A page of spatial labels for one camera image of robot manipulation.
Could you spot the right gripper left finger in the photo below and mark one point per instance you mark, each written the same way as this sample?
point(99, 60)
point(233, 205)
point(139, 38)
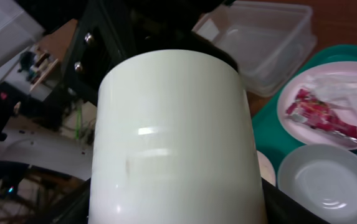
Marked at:
point(72, 209)

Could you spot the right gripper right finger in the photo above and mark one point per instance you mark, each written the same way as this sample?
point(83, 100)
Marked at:
point(281, 209)

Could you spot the small pink bowl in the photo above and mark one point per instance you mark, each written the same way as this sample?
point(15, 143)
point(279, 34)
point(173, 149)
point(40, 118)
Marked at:
point(266, 169)

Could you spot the grey bowl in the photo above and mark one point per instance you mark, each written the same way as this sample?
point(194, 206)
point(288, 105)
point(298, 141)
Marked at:
point(323, 179)

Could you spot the red snack wrapper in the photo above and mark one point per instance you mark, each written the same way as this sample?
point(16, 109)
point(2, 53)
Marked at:
point(317, 115)

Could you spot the large white plate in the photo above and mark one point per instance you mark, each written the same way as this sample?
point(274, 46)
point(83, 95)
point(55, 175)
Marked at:
point(300, 132)

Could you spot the white cup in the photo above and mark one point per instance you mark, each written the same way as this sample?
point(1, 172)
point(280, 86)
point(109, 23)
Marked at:
point(174, 144)

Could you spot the white tissue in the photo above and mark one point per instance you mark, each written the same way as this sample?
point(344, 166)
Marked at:
point(339, 90)

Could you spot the teal serving tray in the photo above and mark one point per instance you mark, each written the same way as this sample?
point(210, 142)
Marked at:
point(270, 136)

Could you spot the clear plastic bin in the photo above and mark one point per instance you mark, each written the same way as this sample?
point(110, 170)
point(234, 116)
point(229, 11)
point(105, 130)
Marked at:
point(269, 41)

